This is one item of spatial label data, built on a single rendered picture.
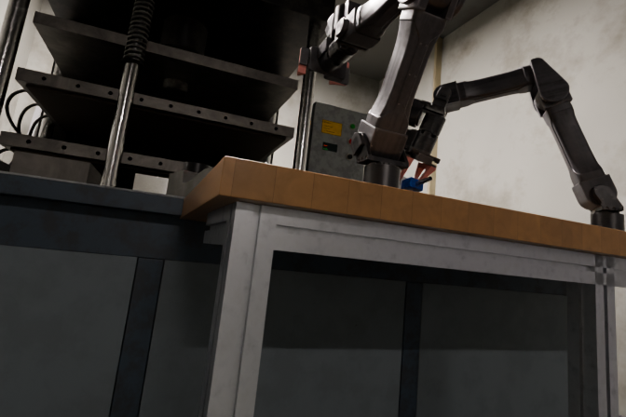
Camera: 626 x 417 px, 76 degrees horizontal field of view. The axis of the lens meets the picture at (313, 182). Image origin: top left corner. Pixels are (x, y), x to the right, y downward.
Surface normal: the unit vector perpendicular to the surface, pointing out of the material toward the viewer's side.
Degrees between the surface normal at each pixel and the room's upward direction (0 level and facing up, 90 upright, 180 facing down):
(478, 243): 90
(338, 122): 90
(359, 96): 90
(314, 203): 90
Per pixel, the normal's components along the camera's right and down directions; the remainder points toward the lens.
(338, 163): 0.36, -0.13
